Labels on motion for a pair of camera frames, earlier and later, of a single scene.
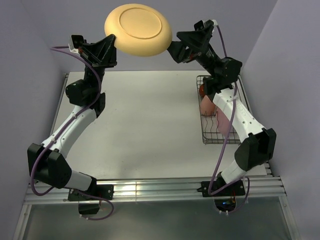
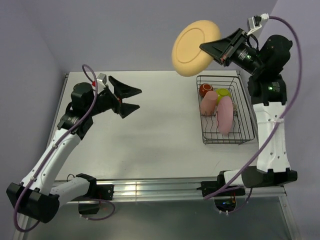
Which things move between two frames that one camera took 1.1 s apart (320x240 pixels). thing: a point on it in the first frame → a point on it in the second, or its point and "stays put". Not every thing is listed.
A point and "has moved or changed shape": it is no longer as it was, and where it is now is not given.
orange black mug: x=201 y=90 stays put
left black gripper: x=103 y=53 → x=122 y=91
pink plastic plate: x=223 y=121 stays put
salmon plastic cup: x=207 y=107 stays put
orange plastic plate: x=140 y=30 has moved or changed shape
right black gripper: x=196 y=41 → x=222 y=50
